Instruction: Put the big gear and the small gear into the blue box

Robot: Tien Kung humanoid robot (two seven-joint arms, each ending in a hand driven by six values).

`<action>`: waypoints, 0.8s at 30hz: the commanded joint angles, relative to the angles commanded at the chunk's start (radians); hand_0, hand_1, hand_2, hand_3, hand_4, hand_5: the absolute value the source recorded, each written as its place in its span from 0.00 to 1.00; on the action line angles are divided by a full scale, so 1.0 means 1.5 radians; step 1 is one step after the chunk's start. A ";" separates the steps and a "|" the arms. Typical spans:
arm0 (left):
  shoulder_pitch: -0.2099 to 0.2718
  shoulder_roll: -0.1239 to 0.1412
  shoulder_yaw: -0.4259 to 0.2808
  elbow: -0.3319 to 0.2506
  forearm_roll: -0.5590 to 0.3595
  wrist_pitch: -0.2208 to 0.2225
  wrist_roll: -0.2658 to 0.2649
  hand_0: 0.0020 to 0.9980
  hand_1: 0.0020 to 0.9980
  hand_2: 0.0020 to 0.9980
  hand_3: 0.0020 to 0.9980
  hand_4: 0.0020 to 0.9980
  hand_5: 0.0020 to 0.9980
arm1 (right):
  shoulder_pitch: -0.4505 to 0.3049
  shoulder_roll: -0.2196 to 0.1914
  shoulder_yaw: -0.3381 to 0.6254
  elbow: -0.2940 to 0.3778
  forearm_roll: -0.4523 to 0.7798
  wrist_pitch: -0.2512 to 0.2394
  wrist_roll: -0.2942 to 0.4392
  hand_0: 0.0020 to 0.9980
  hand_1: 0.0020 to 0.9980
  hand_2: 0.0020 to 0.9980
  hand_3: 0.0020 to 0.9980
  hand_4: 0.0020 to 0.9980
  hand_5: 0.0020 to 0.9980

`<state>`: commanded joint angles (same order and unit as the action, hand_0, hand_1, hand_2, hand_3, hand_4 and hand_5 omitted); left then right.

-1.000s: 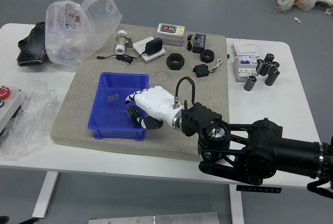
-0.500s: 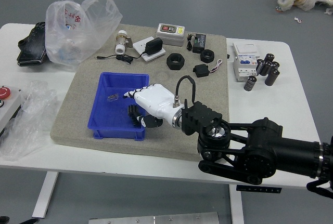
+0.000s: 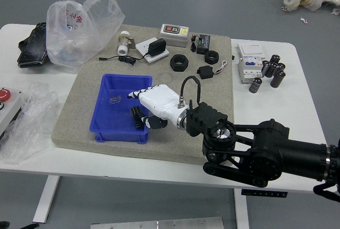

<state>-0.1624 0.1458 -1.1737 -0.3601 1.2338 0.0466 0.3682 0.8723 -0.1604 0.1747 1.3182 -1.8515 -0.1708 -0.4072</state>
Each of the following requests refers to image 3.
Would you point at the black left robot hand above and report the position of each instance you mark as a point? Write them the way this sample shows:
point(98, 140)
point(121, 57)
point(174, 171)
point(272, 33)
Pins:
point(4, 225)

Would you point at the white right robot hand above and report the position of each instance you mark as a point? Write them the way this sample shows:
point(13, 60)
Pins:
point(159, 100)

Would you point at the black gear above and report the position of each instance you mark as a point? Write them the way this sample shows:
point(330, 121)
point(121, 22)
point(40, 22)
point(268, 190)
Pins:
point(136, 118)

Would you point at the blue plastic box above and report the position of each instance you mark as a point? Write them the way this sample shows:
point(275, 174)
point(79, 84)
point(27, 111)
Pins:
point(111, 122)

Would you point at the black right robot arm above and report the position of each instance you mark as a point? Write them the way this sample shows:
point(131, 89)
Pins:
point(271, 154)

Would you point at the big black nut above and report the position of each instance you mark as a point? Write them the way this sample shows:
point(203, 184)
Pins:
point(175, 67)

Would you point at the small black nut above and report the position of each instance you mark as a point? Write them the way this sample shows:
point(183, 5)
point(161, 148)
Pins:
point(208, 60)

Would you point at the grey box red stop button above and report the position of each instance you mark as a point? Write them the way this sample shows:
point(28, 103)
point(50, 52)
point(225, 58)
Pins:
point(9, 106)

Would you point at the white table leg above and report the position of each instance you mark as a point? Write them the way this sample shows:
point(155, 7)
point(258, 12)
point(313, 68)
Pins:
point(46, 199)
point(241, 210)

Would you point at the grey-brown mat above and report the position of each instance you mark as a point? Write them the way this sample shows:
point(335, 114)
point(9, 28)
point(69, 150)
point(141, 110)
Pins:
point(164, 152)

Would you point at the black power adapter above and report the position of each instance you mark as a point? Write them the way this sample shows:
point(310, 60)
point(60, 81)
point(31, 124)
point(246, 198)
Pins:
point(156, 46)

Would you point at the brass valve white pipe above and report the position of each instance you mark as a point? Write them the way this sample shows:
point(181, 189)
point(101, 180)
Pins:
point(122, 45)

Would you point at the black module green connector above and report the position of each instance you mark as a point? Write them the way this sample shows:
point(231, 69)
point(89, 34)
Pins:
point(204, 43)

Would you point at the black capacitor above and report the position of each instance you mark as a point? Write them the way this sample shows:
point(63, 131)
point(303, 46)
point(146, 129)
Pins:
point(278, 79)
point(255, 85)
point(265, 68)
point(275, 59)
point(272, 71)
point(281, 67)

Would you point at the white circuit breaker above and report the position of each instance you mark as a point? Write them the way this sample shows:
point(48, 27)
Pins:
point(249, 61)

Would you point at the clear plastic wrap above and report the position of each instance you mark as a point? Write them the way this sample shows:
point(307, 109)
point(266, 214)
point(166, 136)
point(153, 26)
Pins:
point(24, 128)

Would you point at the translucent plastic bag red print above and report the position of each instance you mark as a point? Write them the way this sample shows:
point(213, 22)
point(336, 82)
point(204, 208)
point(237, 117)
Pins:
point(69, 45)

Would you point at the silver metal plate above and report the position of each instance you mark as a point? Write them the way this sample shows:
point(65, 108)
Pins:
point(159, 224)

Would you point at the black pouch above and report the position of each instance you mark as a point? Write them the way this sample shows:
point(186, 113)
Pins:
point(30, 48)

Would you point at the black table control panel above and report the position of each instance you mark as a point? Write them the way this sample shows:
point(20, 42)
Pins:
point(263, 194)

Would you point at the white paper scrap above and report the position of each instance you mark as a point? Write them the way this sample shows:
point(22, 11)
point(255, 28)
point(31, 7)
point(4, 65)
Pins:
point(304, 20)

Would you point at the white wall switch plate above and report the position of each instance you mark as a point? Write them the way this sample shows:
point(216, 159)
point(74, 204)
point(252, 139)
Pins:
point(142, 47)

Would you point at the grey switch box yellow label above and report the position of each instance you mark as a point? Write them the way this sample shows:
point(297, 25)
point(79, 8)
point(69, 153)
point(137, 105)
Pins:
point(172, 36)

